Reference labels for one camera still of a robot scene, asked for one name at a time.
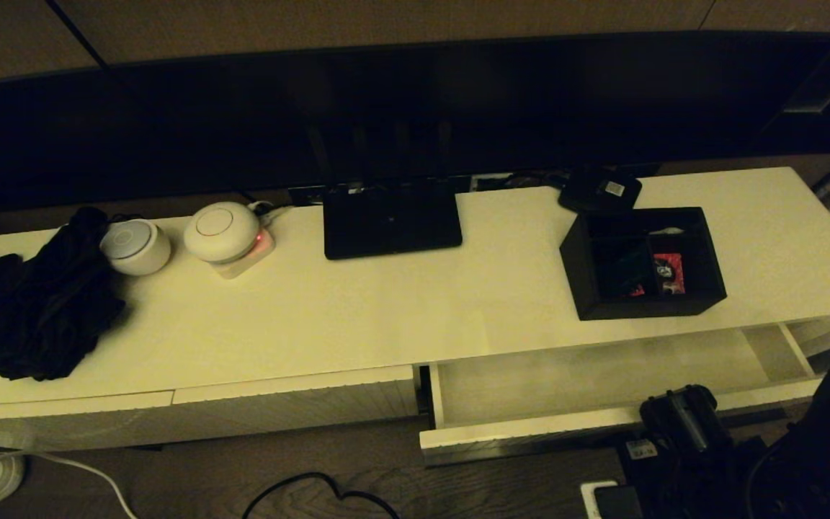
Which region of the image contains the white dome shaped device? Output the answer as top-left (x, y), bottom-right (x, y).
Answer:
top-left (183, 202), bottom-right (262, 264)

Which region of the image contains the black cable bundle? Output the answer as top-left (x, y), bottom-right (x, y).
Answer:
top-left (469, 172), bottom-right (567, 194)

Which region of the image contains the black set-top box white label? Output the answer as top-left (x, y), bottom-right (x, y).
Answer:
top-left (558, 168), bottom-right (643, 215)

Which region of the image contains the red snack packet face print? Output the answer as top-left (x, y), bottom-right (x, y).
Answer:
top-left (653, 254), bottom-right (687, 296)

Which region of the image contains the dark wall frame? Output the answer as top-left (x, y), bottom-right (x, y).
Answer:
top-left (750, 0), bottom-right (830, 156)

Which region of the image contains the black power cable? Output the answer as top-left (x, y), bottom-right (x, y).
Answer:
top-left (242, 472), bottom-right (401, 519)

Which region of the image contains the small white cylinder speaker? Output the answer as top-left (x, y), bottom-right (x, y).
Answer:
top-left (100, 219), bottom-right (172, 277)

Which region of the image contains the black crumpled cloth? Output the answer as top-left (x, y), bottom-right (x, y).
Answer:
top-left (0, 208), bottom-right (128, 383)

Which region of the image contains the white pull-out drawer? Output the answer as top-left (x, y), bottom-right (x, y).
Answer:
top-left (419, 314), bottom-right (830, 468)

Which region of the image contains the black compartment organizer box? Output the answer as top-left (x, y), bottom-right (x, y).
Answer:
top-left (559, 207), bottom-right (728, 321)

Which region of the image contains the thick white cable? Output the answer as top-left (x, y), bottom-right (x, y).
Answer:
top-left (0, 364), bottom-right (138, 519)

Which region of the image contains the white base pink light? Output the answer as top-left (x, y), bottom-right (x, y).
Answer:
top-left (212, 229), bottom-right (276, 280)

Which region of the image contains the white beadboard cabinet door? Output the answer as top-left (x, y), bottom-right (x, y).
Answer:
top-left (0, 391), bottom-right (175, 453)

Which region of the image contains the white TV cabinet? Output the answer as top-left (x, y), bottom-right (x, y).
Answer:
top-left (0, 167), bottom-right (830, 453)

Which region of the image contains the black flat screen television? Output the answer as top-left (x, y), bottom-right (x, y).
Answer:
top-left (0, 30), bottom-right (830, 217)

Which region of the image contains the black router with antennas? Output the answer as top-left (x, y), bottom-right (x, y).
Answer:
top-left (311, 124), bottom-right (463, 262)

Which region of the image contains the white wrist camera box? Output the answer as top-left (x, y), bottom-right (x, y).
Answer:
top-left (579, 480), bottom-right (645, 519)

